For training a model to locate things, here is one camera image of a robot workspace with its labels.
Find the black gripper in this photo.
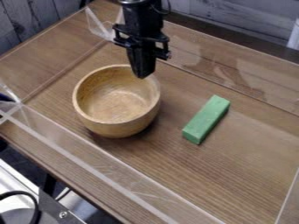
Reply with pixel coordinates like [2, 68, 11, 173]
[111, 0, 170, 79]

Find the green rectangular block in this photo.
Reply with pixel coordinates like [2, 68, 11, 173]
[181, 95, 229, 144]

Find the brown wooden bowl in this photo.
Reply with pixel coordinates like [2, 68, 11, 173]
[71, 64, 161, 138]

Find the clear acrylic front barrier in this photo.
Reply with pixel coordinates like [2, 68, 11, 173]
[0, 84, 225, 224]

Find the black table leg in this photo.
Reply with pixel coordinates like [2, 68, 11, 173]
[41, 174, 57, 196]

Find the clear acrylic corner bracket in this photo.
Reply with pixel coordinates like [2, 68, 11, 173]
[85, 7, 123, 42]

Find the white post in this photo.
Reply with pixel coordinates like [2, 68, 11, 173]
[286, 18, 299, 50]

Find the grey metal bracket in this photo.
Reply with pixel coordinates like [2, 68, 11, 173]
[37, 190, 86, 224]

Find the black cable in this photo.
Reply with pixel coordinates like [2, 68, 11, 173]
[0, 190, 42, 224]

